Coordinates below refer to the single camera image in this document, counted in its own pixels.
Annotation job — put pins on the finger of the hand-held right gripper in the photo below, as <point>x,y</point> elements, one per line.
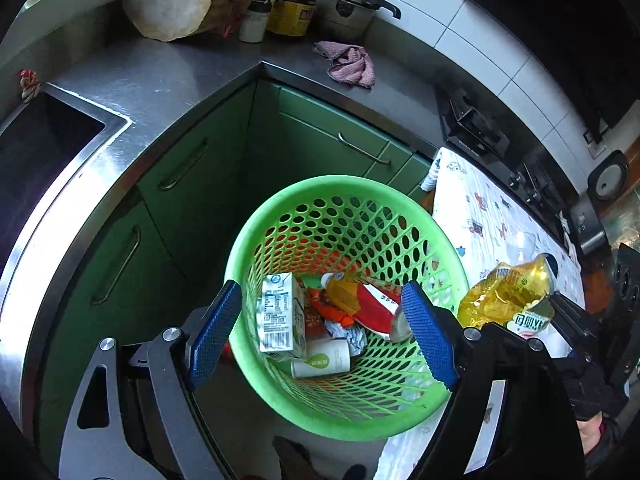
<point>551,272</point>
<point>575,330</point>

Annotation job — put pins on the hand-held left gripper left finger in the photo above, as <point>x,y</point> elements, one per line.
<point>215,335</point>

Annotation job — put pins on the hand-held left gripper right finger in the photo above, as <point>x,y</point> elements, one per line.
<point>430,340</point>

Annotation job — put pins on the red drink can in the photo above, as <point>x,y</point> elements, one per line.
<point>398,322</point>

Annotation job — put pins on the yellow oil bottle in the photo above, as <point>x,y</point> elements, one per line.
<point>495,295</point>

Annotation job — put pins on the red packet with barcode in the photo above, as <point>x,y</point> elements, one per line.
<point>375,310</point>

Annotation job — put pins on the white milk carton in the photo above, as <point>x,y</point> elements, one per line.
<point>280,315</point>

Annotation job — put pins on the yellow drink bottle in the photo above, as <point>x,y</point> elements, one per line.
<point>342,290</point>

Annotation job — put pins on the white paper cup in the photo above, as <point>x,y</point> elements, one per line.
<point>320,360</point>

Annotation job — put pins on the green plastic basket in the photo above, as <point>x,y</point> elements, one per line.
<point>345,410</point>

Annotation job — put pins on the person's right hand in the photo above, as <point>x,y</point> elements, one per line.
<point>591,435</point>

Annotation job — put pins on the black rice cooker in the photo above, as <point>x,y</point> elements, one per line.
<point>597,195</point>

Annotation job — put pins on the printed tablecloth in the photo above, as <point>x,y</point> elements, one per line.
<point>480,210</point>

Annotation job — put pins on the green kitchen cabinet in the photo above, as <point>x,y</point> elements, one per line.
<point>200,185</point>

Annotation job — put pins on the black gas stove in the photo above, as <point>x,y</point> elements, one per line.
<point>480,125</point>

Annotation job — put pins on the steel sink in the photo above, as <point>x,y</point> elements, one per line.
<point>40,160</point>

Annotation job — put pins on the black range hood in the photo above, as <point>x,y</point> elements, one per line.
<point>560,20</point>

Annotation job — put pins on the pink rag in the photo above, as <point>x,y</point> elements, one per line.
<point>350,62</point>

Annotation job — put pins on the white jar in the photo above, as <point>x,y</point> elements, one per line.
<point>252,22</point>

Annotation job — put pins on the yellow utensil container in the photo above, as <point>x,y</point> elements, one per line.
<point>292,15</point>

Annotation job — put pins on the steel pot with lid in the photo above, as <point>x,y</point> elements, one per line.
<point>345,10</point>

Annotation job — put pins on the wall socket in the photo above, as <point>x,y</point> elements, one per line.
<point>593,136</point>

